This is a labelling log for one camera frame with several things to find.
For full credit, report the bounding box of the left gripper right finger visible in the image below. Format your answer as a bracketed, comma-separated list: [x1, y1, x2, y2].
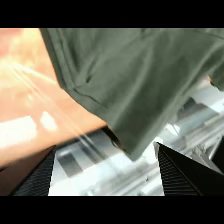
[154, 141, 224, 197]

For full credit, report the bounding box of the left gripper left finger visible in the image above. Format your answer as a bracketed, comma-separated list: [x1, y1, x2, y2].
[0, 145, 57, 197]

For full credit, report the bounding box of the dark green T-shirt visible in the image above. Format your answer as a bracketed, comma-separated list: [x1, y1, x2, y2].
[39, 28, 224, 162]

